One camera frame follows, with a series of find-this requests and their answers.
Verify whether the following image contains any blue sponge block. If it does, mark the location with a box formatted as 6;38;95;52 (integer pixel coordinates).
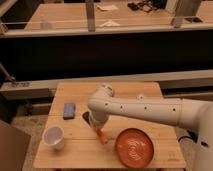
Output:
63;103;76;120

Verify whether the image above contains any black cable bundle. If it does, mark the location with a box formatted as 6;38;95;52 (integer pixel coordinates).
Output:
127;0;158;14

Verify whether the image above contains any white ceramic cup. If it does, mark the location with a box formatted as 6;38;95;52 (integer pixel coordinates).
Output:
42;126;64;150

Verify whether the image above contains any grey metal post right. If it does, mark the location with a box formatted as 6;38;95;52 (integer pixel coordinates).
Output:
171;0;202;28

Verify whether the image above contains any cardboard box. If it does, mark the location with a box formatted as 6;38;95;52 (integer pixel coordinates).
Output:
0;120;30;171

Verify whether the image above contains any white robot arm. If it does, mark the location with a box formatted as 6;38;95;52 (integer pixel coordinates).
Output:
88;84;213;171

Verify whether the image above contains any folded white paper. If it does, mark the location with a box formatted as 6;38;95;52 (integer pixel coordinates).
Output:
100;20;120;27

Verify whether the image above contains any white paper sheet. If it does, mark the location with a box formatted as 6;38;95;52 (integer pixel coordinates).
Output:
97;5;118;11

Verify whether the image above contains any orange ceramic plate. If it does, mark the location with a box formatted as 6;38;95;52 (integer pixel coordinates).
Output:
115;128;154;168

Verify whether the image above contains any black rectangular remote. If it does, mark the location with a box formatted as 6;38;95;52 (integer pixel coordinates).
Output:
82;112;90;125

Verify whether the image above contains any grey metal post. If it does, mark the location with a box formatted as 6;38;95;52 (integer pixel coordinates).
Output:
85;0;95;32
171;0;202;28

